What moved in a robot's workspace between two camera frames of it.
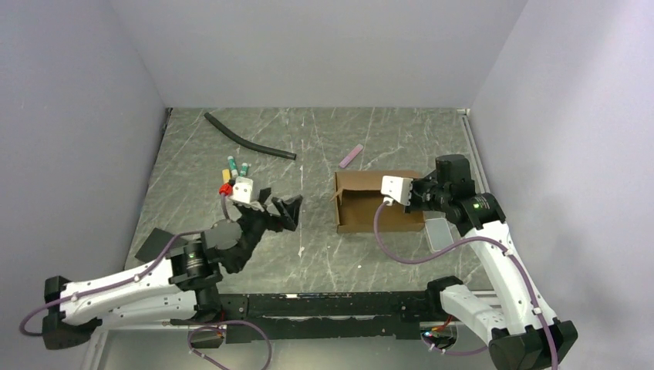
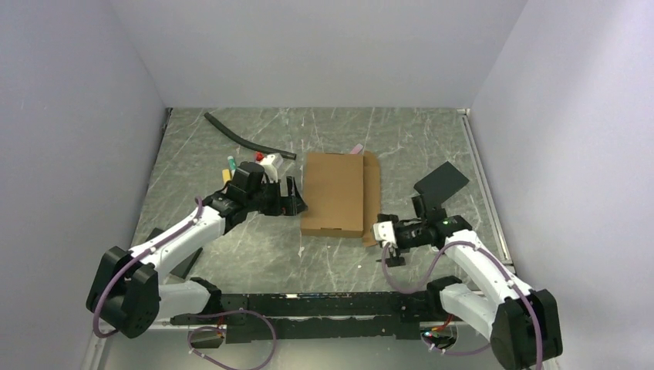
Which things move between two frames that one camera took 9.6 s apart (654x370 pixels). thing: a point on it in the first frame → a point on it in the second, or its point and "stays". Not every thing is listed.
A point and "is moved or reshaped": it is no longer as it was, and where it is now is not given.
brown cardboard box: [359, 197] is moved or reshaped
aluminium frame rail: [476, 156] stays
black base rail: [316, 316] stays
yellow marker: [226, 174] stays
